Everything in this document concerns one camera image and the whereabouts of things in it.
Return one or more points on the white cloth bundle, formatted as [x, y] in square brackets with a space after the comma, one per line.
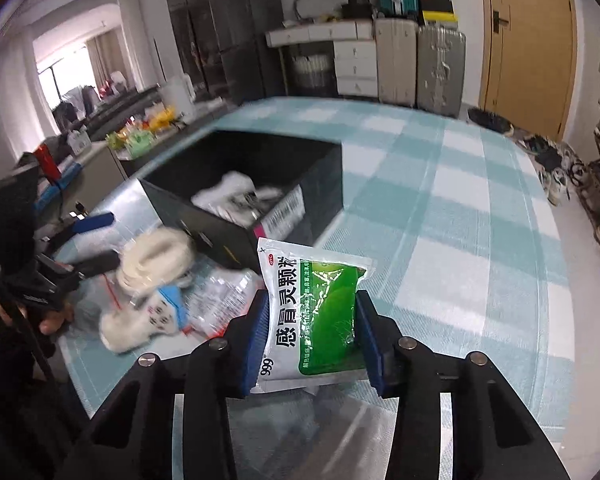
[232, 192]

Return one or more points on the pile of assorted shoes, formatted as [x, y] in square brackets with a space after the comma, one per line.
[550, 165]

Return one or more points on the pile of snack packets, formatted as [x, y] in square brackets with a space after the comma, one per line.
[140, 127]

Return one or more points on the plain black shoe box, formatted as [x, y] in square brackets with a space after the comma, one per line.
[436, 5]

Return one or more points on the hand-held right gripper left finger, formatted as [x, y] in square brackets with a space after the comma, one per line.
[257, 350]

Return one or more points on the clear zip bag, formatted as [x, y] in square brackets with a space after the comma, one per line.
[90, 310]
[215, 300]

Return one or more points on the beige suitcase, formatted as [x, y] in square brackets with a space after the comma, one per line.
[395, 60]

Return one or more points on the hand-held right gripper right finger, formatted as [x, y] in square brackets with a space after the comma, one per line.
[375, 355]

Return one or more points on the white appliance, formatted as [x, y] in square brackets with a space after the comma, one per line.
[177, 92]

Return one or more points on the dark grey wardrobe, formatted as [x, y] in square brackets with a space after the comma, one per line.
[240, 25]

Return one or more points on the dark sofa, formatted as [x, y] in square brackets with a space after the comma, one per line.
[125, 110]

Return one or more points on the grey laundry basket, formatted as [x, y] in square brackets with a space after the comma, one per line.
[312, 72]

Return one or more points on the black storage box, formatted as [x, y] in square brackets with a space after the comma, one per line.
[200, 232]

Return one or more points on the silver suitcase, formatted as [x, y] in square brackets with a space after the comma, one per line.
[440, 70]

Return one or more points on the white desk with drawers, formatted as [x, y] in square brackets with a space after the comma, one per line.
[355, 55]

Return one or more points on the green white sachet packet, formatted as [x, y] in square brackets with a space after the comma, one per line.
[305, 320]

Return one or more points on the yellow black shoe box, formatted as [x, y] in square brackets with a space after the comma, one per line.
[440, 18]

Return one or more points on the wooden door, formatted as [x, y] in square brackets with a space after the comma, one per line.
[530, 50]

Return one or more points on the beige curtain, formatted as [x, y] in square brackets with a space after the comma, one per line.
[102, 60]

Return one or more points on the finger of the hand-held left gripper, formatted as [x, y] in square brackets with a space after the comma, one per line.
[97, 263]
[95, 221]

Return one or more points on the teal checkered tablecloth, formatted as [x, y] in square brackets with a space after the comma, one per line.
[430, 240]

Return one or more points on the person's left hand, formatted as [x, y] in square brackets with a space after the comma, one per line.
[50, 322]

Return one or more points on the white packet with red edge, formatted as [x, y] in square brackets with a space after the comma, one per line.
[280, 215]

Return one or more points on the white sock with blue trim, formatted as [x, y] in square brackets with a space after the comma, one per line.
[125, 330]

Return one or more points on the grey side cabinet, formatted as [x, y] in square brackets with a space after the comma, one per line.
[100, 172]

